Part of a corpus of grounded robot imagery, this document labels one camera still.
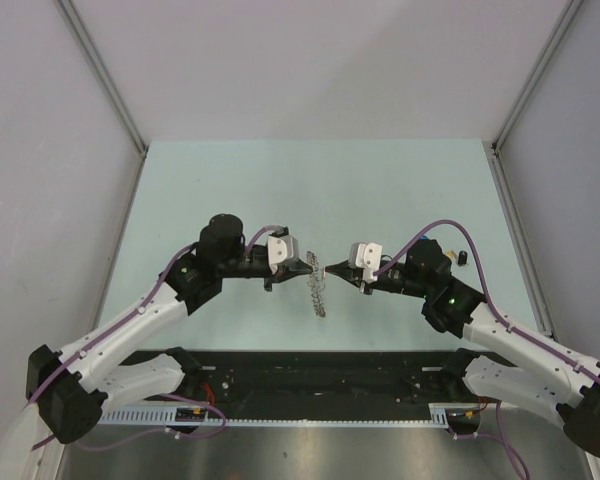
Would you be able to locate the metal disc with keyrings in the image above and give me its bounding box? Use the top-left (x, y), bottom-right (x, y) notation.
top-left (306, 251), bottom-right (326, 318)

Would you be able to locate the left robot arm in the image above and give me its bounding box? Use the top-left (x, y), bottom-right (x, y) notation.
top-left (25, 214), bottom-right (312, 444)

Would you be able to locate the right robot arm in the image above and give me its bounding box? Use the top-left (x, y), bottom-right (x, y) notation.
top-left (325, 238), bottom-right (600, 458)

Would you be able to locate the small black cylinder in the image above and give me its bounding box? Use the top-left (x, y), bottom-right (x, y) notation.
top-left (457, 250), bottom-right (469, 267)

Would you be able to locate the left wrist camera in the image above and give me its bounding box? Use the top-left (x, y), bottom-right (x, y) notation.
top-left (266, 226), bottom-right (299, 274)

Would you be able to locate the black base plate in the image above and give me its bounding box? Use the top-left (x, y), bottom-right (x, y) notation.
top-left (82, 349), bottom-right (564, 421)

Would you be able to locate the white slotted cable duct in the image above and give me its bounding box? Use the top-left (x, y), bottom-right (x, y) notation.
top-left (102, 402), bottom-right (454, 431)

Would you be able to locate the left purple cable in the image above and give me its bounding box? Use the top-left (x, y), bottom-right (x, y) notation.
top-left (27, 224), bottom-right (286, 451)

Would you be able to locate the right aluminium frame post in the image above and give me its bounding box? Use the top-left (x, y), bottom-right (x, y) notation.
top-left (490, 0), bottom-right (588, 156)

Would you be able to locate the aluminium frame post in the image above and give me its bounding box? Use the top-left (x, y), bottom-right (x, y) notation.
top-left (54, 0), bottom-right (148, 158)
top-left (490, 0), bottom-right (588, 156)

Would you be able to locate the left aluminium frame post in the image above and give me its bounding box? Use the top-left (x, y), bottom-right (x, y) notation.
top-left (54, 0), bottom-right (148, 158)

